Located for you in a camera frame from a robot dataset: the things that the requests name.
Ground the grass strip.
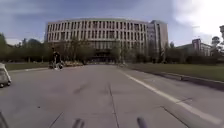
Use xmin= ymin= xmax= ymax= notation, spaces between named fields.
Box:
xmin=3 ymin=61 xmax=54 ymax=72
xmin=124 ymin=62 xmax=224 ymax=83

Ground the grey kerb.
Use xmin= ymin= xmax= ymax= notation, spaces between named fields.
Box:
xmin=123 ymin=67 xmax=224 ymax=92

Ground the row of trees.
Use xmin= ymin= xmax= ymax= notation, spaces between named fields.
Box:
xmin=0 ymin=32 xmax=224 ymax=65

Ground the robot's own part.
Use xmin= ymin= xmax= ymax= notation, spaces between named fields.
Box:
xmin=136 ymin=116 xmax=149 ymax=128
xmin=72 ymin=118 xmax=86 ymax=128

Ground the person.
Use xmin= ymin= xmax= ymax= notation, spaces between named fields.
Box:
xmin=48 ymin=47 xmax=65 ymax=71

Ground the small white vehicle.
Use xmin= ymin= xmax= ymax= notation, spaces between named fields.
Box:
xmin=0 ymin=62 xmax=13 ymax=89

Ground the grey asphalt road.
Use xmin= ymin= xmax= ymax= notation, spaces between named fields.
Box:
xmin=0 ymin=64 xmax=224 ymax=128

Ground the beige curved multi-storey building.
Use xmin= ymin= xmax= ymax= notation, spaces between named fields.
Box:
xmin=43 ymin=17 xmax=170 ymax=64

